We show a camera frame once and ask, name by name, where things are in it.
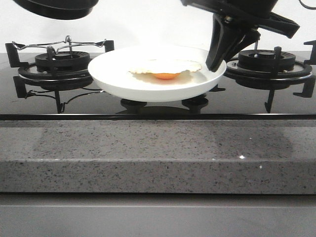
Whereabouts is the wire pan reducer ring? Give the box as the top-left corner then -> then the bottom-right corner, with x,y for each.
11,35 -> 107,54

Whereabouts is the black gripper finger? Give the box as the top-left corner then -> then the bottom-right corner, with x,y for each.
228,30 -> 261,59
206,13 -> 243,72

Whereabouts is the white round plate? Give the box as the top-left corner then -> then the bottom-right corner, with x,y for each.
88,45 -> 227,102

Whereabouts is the small black frying pan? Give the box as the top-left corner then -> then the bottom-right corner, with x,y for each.
14,0 -> 98,20

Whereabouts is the right black gas burner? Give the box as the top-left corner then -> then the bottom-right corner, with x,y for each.
224,47 -> 313,82

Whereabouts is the left black pan support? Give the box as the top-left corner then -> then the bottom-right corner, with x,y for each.
5,40 -> 117,113

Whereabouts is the right black pan support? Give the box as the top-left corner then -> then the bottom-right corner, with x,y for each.
209,39 -> 316,114

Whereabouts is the black gas burner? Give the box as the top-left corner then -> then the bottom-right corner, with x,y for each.
224,47 -> 313,82
18,51 -> 92,83

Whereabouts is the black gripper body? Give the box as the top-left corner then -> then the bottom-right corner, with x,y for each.
181,0 -> 300,38

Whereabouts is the black pan support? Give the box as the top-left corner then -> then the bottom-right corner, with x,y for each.
209,39 -> 316,114
5,40 -> 117,113

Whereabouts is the black glass gas hob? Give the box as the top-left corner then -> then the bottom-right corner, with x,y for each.
0,53 -> 316,120

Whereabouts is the left black gas burner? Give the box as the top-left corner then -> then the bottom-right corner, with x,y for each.
18,51 -> 92,83

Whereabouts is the fried egg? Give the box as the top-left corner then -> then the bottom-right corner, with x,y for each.
129,59 -> 202,79

